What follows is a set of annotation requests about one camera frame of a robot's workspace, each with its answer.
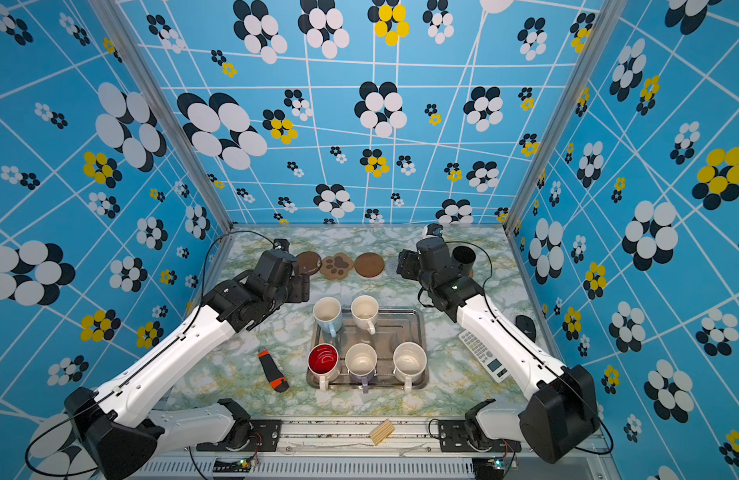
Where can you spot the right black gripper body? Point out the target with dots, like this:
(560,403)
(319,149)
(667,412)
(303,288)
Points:
(411,264)

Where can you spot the black mug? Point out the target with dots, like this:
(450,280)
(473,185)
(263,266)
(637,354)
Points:
(464,256)

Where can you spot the purple mug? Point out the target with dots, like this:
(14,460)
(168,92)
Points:
(361,363)

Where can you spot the metal tray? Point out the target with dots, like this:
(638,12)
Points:
(394,326)

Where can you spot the cork paw print coaster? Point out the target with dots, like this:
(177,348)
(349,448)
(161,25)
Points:
(337,267)

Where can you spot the black computer mouse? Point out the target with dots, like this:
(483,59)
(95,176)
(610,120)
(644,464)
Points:
(527,326)

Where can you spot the aluminium front rail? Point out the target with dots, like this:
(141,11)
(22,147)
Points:
(341,448)

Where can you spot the white mug front right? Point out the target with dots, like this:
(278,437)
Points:
(409,363)

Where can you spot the light blue mug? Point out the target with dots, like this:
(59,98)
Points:
(328,312)

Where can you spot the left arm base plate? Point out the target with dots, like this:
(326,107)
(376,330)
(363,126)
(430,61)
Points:
(261,435)

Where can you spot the white mug back row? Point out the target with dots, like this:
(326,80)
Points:
(365,310)

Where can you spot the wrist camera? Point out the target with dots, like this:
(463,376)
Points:
(282,244)
(434,229)

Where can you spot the brown wooden round coaster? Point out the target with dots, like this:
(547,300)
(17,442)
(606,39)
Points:
(369,265)

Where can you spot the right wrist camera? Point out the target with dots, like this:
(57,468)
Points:
(434,229)

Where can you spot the dark brown round coaster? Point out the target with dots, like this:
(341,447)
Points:
(309,263)

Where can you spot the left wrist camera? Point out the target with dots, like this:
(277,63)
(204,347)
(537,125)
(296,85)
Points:
(282,244)

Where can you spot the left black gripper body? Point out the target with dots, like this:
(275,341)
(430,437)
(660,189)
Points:
(300,289)

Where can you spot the small wooden block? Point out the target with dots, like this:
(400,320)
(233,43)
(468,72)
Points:
(380,433)

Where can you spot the red interior mug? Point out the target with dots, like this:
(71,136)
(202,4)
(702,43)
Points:
(324,363)

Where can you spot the white calculator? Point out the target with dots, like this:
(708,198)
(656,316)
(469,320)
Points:
(484,356)

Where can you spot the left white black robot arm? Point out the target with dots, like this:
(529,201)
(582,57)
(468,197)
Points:
(116,422)

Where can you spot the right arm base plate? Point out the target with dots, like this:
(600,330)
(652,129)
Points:
(453,438)

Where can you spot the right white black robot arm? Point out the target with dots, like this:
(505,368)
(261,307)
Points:
(561,409)

